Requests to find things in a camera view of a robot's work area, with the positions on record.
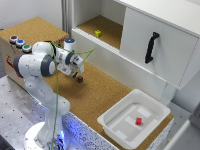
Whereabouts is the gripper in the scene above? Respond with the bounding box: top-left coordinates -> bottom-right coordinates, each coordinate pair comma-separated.
56,62 -> 82,79

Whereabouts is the purple block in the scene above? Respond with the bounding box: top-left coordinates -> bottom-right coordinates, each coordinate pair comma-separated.
76,75 -> 84,84

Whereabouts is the yellow block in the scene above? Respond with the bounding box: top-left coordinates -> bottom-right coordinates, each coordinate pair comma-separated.
94,29 -> 103,38

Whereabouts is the pink block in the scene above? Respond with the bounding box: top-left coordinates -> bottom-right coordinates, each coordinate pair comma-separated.
134,116 -> 144,126

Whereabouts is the white cabinet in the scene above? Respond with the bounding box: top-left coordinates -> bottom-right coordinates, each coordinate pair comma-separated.
61,0 -> 200,107

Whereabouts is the green button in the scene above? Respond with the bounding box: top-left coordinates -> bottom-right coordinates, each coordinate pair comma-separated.
21,43 -> 33,54

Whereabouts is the wooden drawer box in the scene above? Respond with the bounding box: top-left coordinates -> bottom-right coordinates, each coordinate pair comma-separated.
0,16 -> 70,90

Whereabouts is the blue button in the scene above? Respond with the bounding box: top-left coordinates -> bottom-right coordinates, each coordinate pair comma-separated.
15,38 -> 26,49

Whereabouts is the red button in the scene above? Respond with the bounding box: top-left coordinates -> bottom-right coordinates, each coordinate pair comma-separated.
9,35 -> 19,45

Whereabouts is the white plastic box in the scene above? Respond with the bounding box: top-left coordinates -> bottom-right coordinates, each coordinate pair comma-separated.
96,88 -> 172,150

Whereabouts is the white sliding door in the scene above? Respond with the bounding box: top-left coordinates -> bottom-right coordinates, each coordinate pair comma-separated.
119,6 -> 200,88

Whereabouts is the green cable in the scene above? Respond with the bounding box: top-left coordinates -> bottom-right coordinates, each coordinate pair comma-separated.
47,40 -> 96,150

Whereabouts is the black door handle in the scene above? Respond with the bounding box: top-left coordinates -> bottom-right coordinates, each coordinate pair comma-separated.
144,31 -> 161,65

